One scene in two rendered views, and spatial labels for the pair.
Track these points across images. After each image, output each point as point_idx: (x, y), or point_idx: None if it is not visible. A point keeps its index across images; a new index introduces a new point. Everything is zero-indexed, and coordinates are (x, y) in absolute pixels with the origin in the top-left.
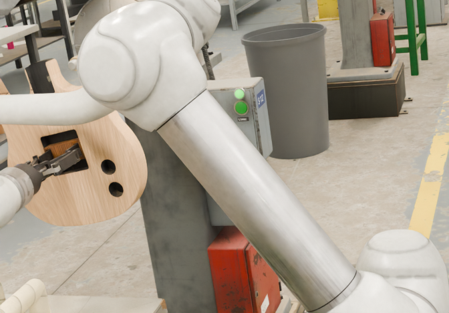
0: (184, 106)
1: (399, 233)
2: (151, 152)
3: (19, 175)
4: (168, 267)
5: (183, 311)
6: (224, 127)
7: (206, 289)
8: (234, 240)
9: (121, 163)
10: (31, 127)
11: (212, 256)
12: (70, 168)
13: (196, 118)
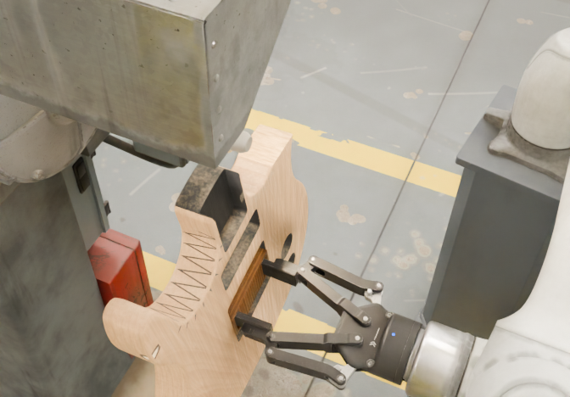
0: None
1: (569, 37)
2: (19, 238)
3: (449, 328)
4: (64, 358)
5: (86, 383)
6: None
7: (103, 330)
8: (103, 249)
9: (297, 224)
10: (219, 309)
11: (114, 286)
12: None
13: None
